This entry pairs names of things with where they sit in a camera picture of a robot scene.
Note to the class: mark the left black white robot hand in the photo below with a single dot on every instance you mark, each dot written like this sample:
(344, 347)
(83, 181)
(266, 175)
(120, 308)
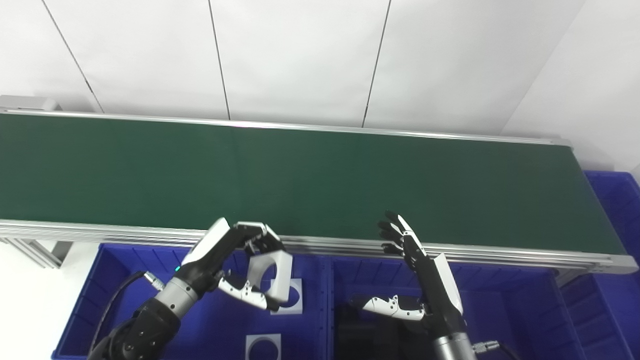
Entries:
(210, 255)

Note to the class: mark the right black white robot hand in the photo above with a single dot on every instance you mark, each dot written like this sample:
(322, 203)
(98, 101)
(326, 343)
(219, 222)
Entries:
(440, 290)

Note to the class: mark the white square part with hole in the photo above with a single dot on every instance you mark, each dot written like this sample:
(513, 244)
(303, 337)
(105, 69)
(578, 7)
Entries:
(296, 306)
(251, 345)
(282, 275)

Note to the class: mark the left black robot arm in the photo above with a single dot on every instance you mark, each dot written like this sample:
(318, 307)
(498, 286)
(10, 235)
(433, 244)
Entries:
(150, 325)

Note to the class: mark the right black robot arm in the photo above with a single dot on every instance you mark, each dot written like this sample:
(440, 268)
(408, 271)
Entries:
(452, 349)

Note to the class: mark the blue plastic bin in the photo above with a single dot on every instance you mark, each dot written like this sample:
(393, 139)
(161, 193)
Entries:
(615, 210)
(120, 270)
(510, 310)

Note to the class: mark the aluminium conveyor leg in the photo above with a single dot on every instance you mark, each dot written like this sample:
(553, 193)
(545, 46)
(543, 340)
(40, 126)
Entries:
(40, 252)

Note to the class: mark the grey conveyor end box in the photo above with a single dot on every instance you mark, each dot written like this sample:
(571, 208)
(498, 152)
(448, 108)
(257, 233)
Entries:
(27, 103)

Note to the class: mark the green conveyor belt aluminium frame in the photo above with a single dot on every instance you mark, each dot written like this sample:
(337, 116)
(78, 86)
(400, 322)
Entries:
(325, 185)

